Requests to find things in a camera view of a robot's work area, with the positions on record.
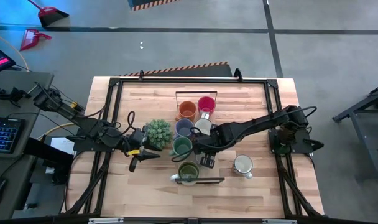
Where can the white mug dark rim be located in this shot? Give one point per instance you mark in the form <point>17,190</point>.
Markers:
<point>242,164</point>

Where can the sage green mug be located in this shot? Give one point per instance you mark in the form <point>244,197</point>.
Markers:
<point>181,146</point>

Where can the olive green mug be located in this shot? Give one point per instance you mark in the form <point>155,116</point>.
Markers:
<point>189,171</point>

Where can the black clamp tool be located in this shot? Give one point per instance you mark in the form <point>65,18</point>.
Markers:
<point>11,94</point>

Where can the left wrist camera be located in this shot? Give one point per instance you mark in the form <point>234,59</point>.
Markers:
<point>134,137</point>

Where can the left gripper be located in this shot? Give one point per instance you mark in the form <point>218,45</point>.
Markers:
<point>133,141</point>

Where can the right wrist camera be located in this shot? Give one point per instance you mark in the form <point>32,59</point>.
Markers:
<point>201,143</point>

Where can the black equipment stand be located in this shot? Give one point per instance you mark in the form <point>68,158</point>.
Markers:
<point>49,155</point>

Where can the orange mug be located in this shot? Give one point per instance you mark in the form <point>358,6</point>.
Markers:
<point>187,109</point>

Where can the hazard striped black platform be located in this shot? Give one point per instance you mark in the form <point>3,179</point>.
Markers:
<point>139,3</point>

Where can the grey-blue mug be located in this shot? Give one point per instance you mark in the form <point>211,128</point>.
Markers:
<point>183,127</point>

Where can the dark grey side table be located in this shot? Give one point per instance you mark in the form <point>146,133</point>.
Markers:
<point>366,130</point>

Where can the yellow mug white interior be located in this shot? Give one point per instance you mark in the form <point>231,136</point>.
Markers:
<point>204,124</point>

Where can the white paper sheet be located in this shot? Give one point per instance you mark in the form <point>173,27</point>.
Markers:
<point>63,144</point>

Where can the faux succulent in white pot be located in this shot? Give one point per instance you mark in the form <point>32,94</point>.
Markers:
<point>159,134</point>

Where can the red dustpan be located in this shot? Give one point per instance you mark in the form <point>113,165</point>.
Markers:
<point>30,37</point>

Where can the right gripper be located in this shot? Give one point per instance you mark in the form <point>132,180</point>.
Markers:
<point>224,137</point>

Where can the hazard striped black mat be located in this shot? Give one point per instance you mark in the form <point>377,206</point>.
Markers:
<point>192,72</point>

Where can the red broom black bristles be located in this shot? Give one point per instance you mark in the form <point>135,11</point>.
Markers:
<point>52,14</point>

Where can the silver metal bracket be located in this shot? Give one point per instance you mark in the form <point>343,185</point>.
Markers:
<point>105,220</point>
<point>279,221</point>

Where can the backlit black keyboard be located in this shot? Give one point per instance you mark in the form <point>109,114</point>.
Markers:
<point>2,135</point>

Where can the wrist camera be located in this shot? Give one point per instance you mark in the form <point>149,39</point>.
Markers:
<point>134,137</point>
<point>201,143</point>

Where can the grey desk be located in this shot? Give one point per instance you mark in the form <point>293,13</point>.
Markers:
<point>21,77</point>

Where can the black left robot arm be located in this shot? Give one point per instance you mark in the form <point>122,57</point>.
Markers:
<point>92,132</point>

